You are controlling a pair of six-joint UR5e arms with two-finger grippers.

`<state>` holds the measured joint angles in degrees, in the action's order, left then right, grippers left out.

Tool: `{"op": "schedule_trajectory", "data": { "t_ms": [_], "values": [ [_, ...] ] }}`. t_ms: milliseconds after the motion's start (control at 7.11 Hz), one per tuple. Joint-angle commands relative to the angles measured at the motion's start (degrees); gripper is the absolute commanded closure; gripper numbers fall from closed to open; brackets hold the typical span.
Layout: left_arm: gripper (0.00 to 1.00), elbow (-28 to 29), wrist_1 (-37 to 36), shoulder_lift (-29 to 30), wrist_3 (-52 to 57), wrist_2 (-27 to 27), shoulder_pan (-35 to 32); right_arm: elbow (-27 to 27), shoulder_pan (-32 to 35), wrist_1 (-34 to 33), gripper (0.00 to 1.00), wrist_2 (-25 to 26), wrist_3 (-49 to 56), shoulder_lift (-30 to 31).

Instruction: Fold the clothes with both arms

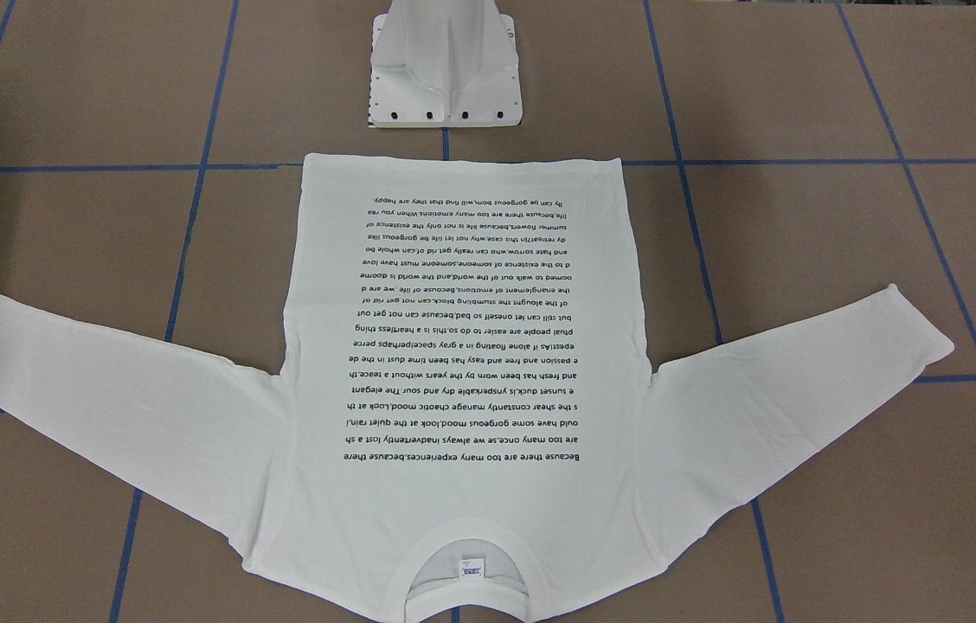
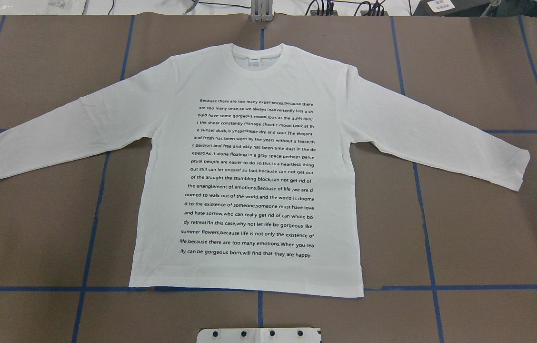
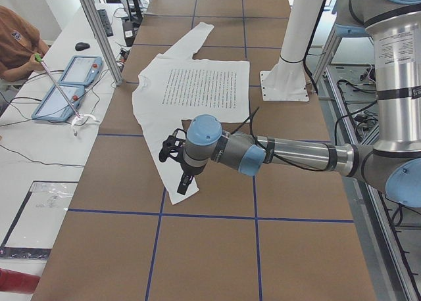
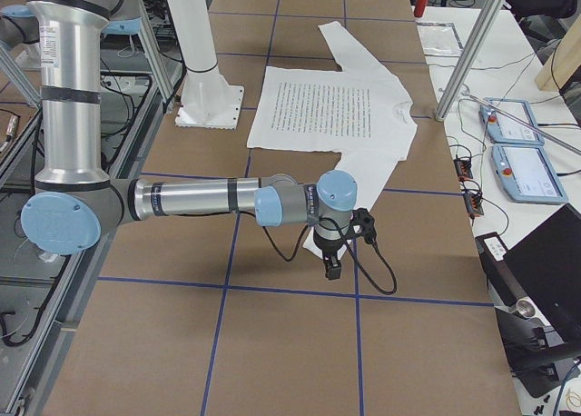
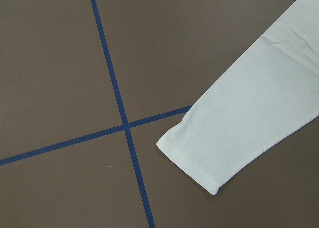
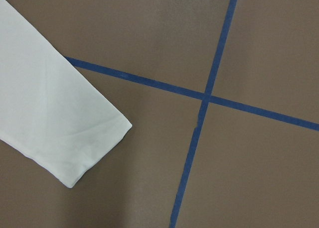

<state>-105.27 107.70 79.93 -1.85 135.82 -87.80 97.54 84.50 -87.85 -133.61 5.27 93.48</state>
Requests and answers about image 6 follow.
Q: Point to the blue tape grid lines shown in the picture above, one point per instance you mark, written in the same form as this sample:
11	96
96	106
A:
205	97

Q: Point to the white printed t-shirt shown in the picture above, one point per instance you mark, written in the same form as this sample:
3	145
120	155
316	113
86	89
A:
49	112

